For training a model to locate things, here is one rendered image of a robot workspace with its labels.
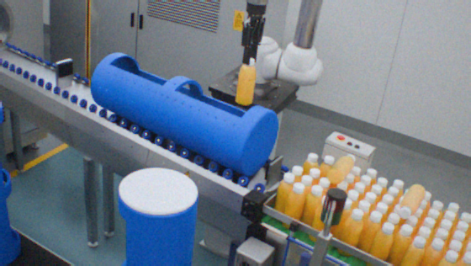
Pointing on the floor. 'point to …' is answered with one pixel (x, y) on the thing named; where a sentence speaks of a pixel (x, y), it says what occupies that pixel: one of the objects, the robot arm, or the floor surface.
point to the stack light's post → (320, 250)
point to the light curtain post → (92, 47)
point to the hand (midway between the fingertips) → (250, 54)
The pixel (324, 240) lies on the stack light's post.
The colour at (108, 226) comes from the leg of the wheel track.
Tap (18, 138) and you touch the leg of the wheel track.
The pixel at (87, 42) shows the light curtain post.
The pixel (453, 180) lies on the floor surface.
